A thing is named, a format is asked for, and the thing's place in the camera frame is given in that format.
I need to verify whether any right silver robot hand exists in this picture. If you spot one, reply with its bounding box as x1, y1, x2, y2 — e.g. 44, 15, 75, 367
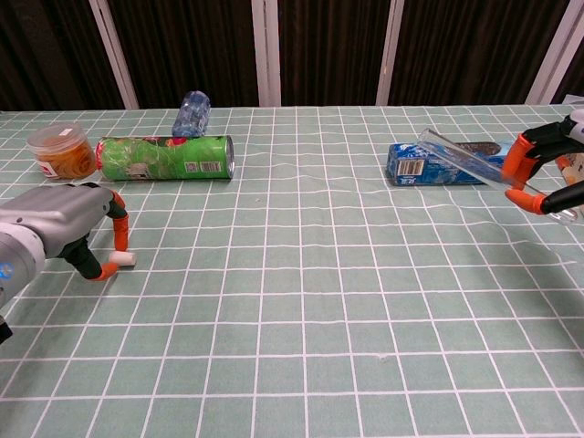
499, 109, 584, 215

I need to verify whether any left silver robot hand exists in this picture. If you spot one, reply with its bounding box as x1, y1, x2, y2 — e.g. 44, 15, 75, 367
0, 182, 130, 282

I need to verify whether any clear thin tube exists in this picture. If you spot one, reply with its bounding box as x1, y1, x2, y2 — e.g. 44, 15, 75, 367
417, 127, 578, 225

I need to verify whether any orange carton box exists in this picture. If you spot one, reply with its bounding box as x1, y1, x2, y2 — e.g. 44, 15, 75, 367
557, 152, 584, 187

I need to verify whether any clear jar of rubber bands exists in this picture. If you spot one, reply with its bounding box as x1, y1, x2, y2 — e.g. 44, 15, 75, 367
26, 123, 99, 182

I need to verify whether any green chip can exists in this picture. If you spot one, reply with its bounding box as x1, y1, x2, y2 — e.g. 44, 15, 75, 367
94, 134, 236, 182

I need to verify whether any blue cookie box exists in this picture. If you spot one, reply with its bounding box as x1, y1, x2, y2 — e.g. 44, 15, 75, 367
386, 140, 521, 187

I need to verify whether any clear plastic water bottle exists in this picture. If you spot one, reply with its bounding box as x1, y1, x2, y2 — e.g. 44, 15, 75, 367
171, 89, 213, 138

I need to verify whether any green checkered tablecloth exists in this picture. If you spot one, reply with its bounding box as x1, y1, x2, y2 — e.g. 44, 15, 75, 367
0, 103, 584, 438

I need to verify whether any white metal frame post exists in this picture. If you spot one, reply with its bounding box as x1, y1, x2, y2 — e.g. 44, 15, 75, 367
524, 0, 584, 106
89, 0, 141, 110
251, 0, 282, 108
375, 0, 405, 107

